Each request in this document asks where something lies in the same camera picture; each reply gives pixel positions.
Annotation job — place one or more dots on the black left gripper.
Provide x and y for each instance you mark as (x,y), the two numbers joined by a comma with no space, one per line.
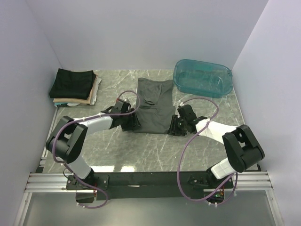
(134,123)

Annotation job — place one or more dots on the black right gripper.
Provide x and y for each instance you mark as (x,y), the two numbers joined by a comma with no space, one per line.
(173,128)

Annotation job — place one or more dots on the grey t shirt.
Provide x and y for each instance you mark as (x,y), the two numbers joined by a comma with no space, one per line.
(156,108)

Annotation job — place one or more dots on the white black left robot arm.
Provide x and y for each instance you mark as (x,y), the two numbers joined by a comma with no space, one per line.
(67,138)

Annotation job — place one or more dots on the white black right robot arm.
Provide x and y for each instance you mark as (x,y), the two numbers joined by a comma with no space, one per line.
(242,148)

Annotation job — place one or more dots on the teal transparent plastic basin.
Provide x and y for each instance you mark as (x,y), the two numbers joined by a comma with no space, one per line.
(202,78)

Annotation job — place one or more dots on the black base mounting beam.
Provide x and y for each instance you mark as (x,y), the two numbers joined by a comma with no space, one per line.
(120,185)

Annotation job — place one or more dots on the folded black t shirt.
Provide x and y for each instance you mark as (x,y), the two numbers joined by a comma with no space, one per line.
(69,84)

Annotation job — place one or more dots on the aluminium rail frame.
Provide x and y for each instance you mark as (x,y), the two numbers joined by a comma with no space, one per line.
(254,202)

